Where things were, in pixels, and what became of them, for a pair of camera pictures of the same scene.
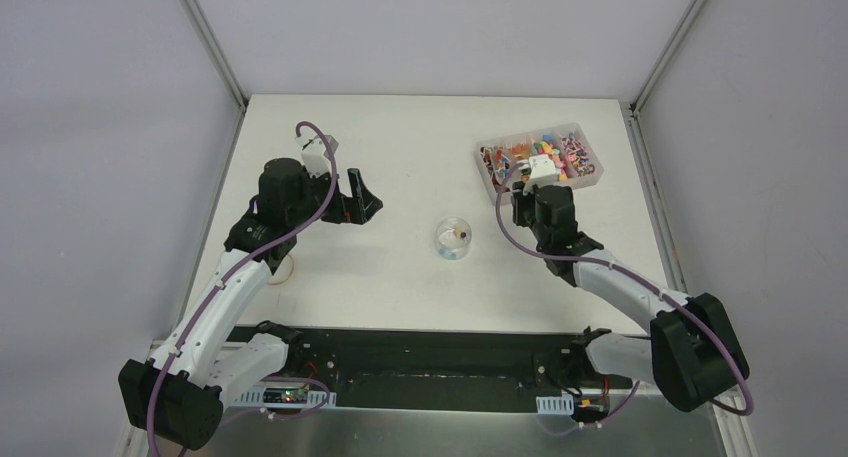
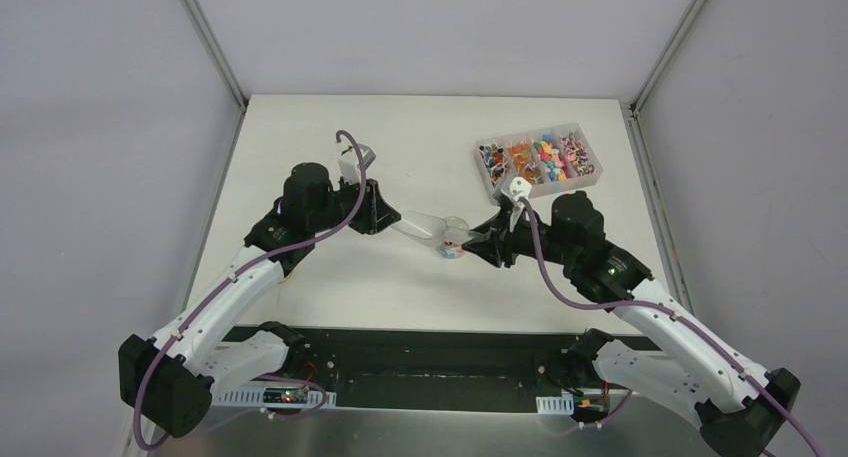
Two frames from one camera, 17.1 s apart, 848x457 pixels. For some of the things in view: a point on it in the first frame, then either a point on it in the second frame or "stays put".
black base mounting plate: (433, 369) stays put
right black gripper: (519, 200) -> (497, 244)
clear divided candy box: (567, 145) stays put
